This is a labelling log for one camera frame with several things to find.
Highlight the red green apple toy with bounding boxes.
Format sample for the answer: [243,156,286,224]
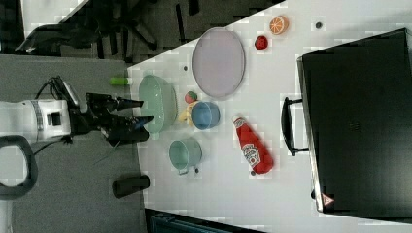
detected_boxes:
[185,91,197,104]

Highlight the orange slice toy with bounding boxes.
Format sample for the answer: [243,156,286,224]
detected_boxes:
[269,16,289,35]

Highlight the green marker pen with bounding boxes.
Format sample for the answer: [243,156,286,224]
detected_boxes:
[110,77,133,85]

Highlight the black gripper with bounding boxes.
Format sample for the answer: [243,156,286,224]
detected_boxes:
[68,93,154,147]

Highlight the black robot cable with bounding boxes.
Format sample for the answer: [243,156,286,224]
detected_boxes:
[33,75,71,101]

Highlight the lavender oval plate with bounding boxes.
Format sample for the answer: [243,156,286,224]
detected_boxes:
[192,27,246,99]

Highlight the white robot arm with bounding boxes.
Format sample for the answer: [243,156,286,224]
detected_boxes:
[1,93,154,201]

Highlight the blue cup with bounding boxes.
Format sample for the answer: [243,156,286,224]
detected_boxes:
[191,102,221,130]

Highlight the green oval bowl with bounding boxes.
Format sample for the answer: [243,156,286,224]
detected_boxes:
[138,75,178,140]

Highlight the red ketchup bottle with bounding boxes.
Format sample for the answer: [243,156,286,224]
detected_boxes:
[233,116,274,175]

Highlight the black oven door handle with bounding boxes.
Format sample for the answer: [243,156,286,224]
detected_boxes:
[281,97,309,156]

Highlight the blue crate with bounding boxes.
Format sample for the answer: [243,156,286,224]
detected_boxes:
[149,214,260,233]

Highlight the red strawberry toy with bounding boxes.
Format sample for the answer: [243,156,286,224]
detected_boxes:
[255,35,268,50]

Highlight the green mug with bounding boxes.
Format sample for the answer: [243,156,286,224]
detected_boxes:
[168,138,202,175]

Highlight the black cylinder table leg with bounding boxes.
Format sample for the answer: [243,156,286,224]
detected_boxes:
[112,175,151,199]

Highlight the yellow banana toy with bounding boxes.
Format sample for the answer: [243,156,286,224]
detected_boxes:
[178,102,197,126]

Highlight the black toaster oven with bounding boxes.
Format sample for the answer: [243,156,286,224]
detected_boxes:
[297,28,412,222]

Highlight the black office chair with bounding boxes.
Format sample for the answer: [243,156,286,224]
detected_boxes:
[14,0,202,64]

